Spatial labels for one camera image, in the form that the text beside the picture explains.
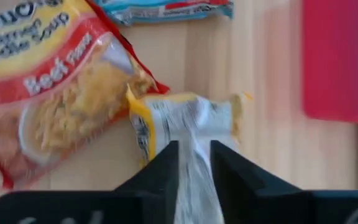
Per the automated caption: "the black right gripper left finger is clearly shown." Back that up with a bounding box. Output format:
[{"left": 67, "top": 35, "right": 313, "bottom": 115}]
[{"left": 0, "top": 140, "right": 180, "bottom": 224}]

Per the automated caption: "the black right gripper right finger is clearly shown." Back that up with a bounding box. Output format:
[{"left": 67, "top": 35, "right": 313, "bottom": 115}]
[{"left": 210, "top": 140, "right": 358, "bottom": 224}]

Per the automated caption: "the yellow Maruchan noodle pack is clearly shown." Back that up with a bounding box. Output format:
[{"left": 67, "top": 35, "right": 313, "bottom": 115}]
[{"left": 126, "top": 91, "right": 254, "bottom": 224}]

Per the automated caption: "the red Maruchan noodle pack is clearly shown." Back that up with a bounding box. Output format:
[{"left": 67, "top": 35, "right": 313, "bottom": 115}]
[{"left": 0, "top": 0, "right": 171, "bottom": 190}]

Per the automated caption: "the blue Maruchan noodle pack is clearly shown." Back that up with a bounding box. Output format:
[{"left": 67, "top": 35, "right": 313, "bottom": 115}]
[{"left": 93, "top": 0, "right": 235, "bottom": 26}]

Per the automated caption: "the red plastic bin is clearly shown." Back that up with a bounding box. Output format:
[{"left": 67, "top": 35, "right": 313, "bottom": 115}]
[{"left": 301, "top": 0, "right": 358, "bottom": 127}]

